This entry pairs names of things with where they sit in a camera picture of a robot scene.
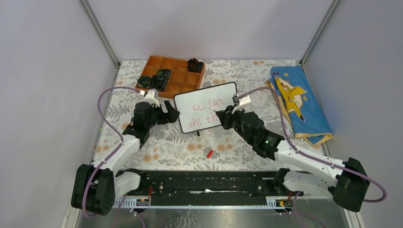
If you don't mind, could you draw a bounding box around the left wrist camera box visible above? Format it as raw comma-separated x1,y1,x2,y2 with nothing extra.
139,89,160,107

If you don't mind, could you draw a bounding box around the small black-framed whiteboard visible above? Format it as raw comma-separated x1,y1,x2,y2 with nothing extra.
173,82,237,133

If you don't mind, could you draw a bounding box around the left aluminium frame post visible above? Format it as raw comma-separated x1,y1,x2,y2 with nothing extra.
78,0,120,67

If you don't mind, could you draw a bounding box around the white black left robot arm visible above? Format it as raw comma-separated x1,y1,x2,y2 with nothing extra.
71,101,180,218

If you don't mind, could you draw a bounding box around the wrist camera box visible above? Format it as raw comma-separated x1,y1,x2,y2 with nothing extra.
139,89,160,107
231,94,251,114

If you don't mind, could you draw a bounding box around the right aluminium frame post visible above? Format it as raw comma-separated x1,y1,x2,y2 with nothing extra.
299,0,341,66

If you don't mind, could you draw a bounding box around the orange compartment tray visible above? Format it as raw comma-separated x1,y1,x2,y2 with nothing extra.
135,56,205,99

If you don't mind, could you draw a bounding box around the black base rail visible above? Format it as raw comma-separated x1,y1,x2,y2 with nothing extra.
114,169,297,209

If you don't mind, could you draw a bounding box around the red marker cap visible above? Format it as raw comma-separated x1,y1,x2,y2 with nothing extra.
207,150,214,158

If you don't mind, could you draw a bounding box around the black tape roll upper middle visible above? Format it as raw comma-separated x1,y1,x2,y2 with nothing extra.
156,68,172,80

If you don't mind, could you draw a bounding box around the blue yellow cartoon cloth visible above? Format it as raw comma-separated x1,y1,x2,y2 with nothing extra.
266,66,333,145

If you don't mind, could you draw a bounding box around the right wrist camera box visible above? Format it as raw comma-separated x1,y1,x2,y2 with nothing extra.
231,94,251,114

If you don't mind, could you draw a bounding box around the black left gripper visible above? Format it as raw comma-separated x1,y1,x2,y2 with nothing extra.
146,101,181,130

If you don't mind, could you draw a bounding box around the black tape roll lower middle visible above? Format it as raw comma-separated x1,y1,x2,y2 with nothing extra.
150,75,168,92

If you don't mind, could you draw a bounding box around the black tape roll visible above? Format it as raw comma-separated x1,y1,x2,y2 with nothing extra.
187,58,204,73
150,75,168,92
156,68,172,80
137,76,151,89

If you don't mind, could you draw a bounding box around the aluminium frame post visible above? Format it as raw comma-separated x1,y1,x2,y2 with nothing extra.
78,0,120,67
299,0,341,66

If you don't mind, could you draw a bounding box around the black tape roll left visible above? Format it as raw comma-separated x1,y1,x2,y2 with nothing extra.
137,76,151,89

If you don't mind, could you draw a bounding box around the black tape roll top right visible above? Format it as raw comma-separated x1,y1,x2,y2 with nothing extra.
187,58,204,73

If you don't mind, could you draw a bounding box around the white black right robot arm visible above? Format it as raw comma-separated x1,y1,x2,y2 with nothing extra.
215,105,370,212

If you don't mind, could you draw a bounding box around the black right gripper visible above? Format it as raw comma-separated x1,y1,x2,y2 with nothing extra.
216,104,253,145

